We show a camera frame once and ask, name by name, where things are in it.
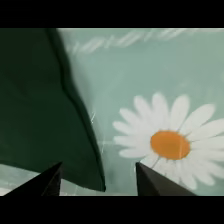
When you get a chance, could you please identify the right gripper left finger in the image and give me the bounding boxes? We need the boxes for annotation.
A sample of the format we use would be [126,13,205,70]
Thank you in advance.
[2,161,64,196]

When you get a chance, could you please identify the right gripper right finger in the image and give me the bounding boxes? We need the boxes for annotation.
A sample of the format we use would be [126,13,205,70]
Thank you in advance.
[134,161,196,196]

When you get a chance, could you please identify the dark green T-shirt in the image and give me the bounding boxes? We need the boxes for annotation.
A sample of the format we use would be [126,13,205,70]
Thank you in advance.
[0,28,107,193]

